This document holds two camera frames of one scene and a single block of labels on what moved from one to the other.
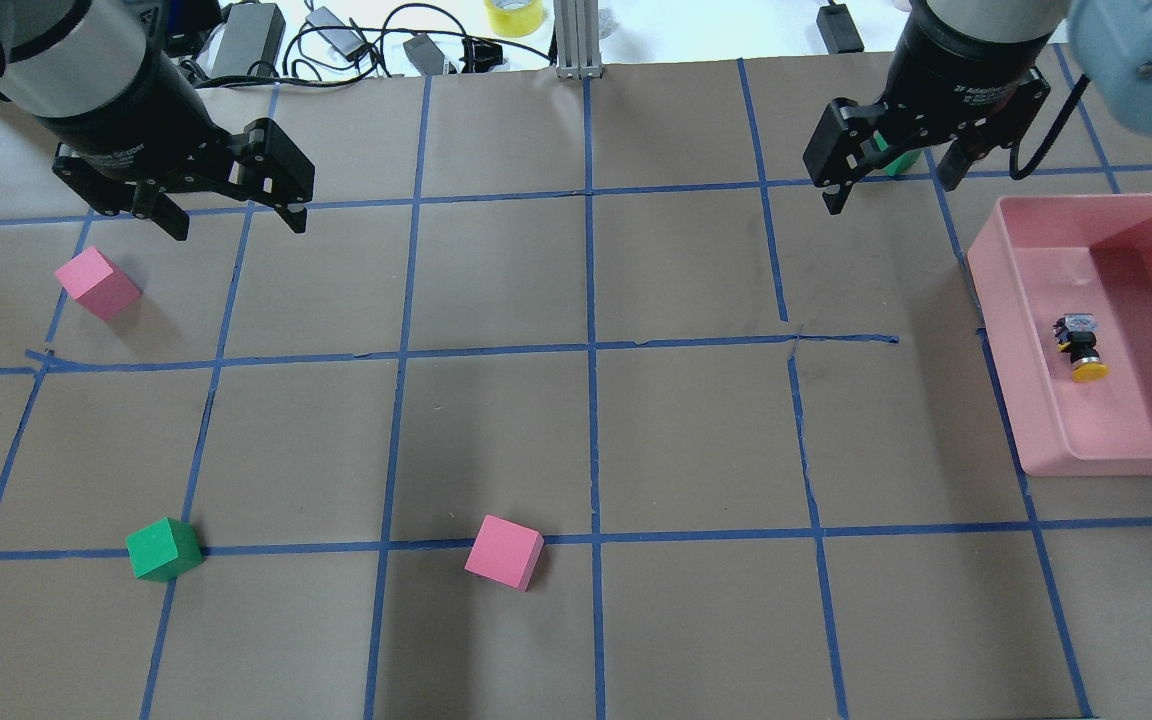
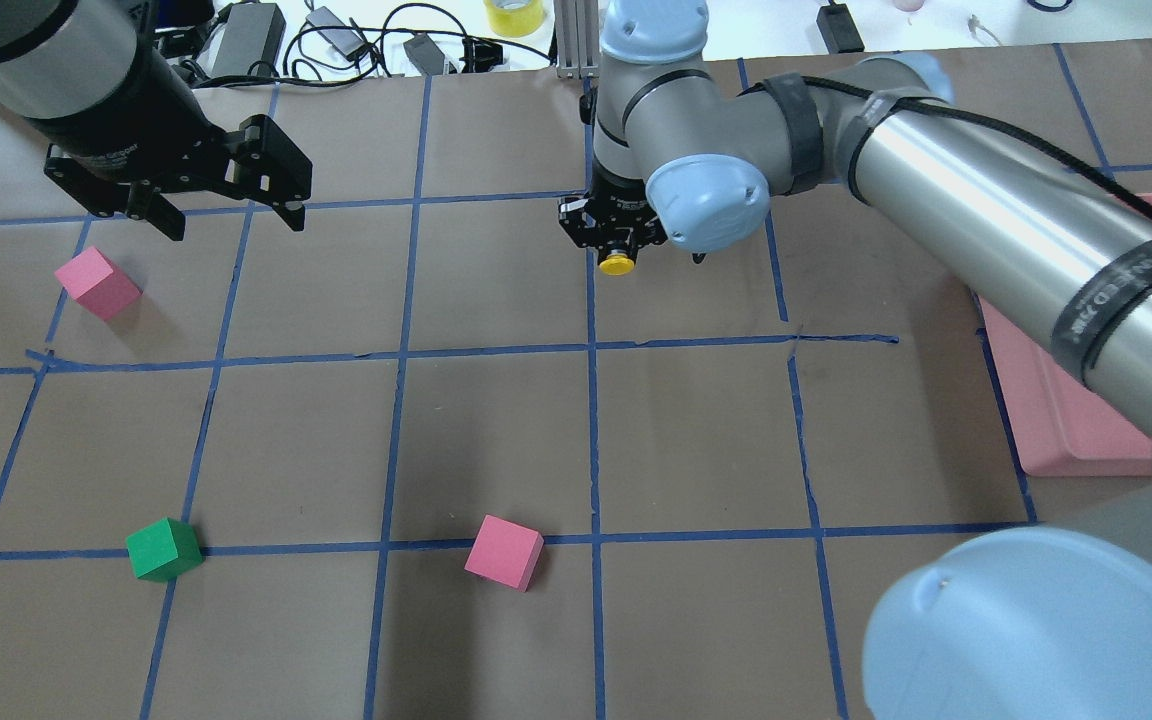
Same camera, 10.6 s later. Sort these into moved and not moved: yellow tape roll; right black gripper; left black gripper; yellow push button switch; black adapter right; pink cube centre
Moved: right black gripper; yellow push button switch
Not moved: pink cube centre; black adapter right; yellow tape roll; left black gripper
